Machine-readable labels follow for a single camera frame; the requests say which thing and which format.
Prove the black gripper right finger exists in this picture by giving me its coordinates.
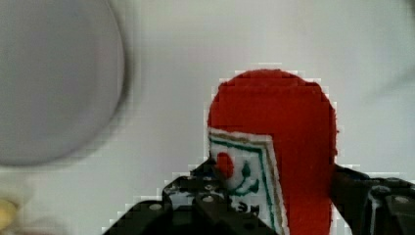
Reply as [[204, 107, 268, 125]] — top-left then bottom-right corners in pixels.
[[330, 165, 415, 235]]

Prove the red plush ketchup bottle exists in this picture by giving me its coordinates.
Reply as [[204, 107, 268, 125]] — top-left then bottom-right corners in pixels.
[[207, 70, 337, 235]]

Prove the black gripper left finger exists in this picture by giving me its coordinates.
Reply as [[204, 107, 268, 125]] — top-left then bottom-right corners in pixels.
[[103, 160, 278, 235]]

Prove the grey round plate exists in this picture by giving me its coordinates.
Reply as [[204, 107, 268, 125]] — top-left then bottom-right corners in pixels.
[[0, 0, 124, 165]]

